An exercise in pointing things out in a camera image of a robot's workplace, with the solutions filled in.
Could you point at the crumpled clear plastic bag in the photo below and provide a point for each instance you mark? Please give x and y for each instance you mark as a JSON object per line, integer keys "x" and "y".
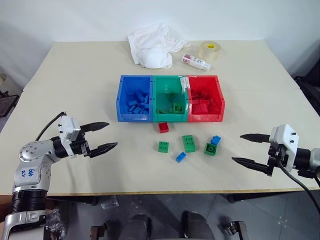
{"x": 55, "y": 222}
{"x": 109, "y": 203}

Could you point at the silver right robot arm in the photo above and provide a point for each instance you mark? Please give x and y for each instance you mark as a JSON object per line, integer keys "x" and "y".
{"x": 312, "y": 158}

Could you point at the long green toy brick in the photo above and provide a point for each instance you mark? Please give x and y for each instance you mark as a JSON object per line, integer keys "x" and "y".
{"x": 189, "y": 143}

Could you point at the black crate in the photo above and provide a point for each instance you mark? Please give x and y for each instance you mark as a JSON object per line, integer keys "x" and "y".
{"x": 6, "y": 100}

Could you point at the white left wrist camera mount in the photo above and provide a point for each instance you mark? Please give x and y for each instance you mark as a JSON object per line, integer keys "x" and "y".
{"x": 69, "y": 128}

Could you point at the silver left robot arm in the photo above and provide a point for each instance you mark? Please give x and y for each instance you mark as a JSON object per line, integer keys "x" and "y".
{"x": 30, "y": 152}

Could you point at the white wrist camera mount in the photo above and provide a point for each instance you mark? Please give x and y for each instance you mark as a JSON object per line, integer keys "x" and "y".
{"x": 287, "y": 136}
{"x": 69, "y": 128}

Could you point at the green single-stud toy brick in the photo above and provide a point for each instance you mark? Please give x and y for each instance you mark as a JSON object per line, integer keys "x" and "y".
{"x": 178, "y": 108}
{"x": 210, "y": 149}

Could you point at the small clear spray bottle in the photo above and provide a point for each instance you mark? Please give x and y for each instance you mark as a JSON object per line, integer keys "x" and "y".
{"x": 195, "y": 61}

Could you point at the brown wooden post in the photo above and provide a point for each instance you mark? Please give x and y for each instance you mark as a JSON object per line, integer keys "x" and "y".
{"x": 97, "y": 233}
{"x": 240, "y": 230}

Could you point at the black bag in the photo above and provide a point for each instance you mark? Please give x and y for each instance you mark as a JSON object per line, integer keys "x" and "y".
{"x": 310, "y": 90}

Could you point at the red plastic bin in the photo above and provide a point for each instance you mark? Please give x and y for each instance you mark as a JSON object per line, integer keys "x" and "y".
{"x": 220, "y": 100}

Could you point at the large red studded brick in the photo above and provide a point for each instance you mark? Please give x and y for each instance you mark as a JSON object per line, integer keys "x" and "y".
{"x": 199, "y": 108}

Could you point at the white tape strip on bins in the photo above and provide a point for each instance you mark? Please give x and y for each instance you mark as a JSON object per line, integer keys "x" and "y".
{"x": 185, "y": 83}

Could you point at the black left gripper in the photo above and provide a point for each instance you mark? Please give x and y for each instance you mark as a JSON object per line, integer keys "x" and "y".
{"x": 81, "y": 148}

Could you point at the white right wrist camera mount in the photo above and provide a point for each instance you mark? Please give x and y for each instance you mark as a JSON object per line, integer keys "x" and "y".
{"x": 287, "y": 136}

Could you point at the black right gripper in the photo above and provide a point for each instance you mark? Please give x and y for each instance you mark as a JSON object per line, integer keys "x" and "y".
{"x": 276, "y": 155}

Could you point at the small blue toy brick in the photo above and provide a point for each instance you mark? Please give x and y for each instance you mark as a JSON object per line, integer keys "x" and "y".
{"x": 216, "y": 140}
{"x": 181, "y": 157}

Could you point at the square green four-stud brick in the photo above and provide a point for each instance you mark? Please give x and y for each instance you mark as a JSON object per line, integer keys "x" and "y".
{"x": 163, "y": 146}

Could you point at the flat green toy brick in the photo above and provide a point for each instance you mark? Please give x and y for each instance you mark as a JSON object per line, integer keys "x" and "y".
{"x": 163, "y": 111}

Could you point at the crumpled white cloth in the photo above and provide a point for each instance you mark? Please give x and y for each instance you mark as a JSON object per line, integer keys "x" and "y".
{"x": 152, "y": 42}

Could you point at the blue plastic bin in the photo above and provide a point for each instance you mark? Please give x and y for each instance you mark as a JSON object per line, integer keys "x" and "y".
{"x": 125, "y": 100}

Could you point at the green plastic bin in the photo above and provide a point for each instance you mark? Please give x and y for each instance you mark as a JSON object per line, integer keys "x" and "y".
{"x": 162, "y": 87}

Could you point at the small red toy brick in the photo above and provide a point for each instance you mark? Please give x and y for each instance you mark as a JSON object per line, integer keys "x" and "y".
{"x": 163, "y": 127}

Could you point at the clear tape roll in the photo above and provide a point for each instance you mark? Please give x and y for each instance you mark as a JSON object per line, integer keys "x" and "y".
{"x": 210, "y": 51}

